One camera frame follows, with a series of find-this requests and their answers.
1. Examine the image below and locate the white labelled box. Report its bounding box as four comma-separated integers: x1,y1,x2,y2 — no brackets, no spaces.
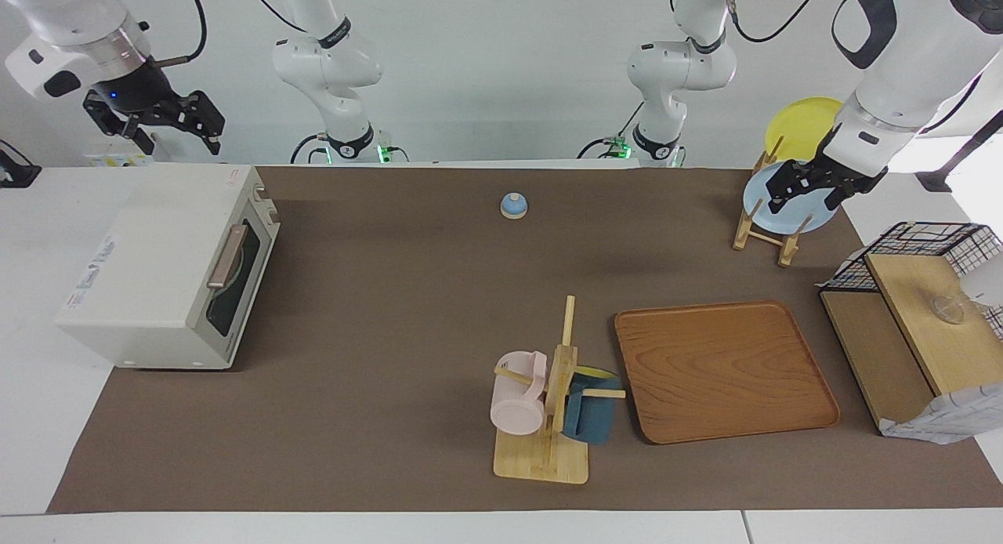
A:
85,143,154,169

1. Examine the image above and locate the wooden mug rack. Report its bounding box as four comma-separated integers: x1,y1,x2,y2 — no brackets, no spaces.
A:
493,296,628,485

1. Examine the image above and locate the small clear glass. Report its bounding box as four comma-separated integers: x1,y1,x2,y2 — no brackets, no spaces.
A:
932,292,967,326

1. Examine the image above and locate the black base cable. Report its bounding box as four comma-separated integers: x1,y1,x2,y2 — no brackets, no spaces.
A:
291,132,411,165
577,100,646,160

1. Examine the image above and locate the pink mug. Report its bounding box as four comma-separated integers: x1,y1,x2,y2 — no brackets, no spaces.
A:
491,351,549,437

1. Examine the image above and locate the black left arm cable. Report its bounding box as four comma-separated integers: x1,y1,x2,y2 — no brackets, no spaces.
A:
722,0,830,45

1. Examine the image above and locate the large light wooden board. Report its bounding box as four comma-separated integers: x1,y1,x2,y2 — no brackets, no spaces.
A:
864,253,1003,398

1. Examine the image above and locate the black stand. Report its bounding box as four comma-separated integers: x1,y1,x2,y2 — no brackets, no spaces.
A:
914,109,1003,194

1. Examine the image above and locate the white rounded object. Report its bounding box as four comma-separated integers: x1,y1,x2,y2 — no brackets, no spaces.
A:
961,253,1003,307

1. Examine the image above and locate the oven door with handle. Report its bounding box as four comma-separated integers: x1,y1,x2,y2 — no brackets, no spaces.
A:
186,207,277,369

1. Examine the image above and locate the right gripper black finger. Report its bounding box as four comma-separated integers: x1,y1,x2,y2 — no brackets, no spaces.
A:
178,91,226,155
83,92,156,155

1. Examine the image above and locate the light blue plate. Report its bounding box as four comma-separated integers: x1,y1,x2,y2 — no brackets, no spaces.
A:
742,161,840,235

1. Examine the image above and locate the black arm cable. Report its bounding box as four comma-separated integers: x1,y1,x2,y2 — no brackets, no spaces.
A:
145,0,308,67
722,0,830,45

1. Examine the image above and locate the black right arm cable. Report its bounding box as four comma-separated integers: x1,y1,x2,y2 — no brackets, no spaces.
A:
145,0,308,67

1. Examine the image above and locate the black clamp mount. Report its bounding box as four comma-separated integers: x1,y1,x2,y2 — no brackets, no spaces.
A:
0,140,42,189

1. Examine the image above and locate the wooden plate rack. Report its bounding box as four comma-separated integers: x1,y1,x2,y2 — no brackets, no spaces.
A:
732,136,816,269

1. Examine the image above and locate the black wire basket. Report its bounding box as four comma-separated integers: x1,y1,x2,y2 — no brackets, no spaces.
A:
818,221,1003,343

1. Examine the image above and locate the brown table mat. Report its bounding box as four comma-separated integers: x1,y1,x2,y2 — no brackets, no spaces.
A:
47,165,1003,514

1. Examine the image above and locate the white toaster oven body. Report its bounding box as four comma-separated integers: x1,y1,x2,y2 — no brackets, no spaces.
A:
55,164,281,371

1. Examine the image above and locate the brown wooden tray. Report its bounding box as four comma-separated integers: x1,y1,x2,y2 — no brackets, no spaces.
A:
614,299,842,446

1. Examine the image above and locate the yellow plate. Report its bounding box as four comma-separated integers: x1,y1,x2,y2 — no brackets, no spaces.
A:
764,96,846,164

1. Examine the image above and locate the dark blue mug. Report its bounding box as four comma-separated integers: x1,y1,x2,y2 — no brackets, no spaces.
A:
562,365,621,446

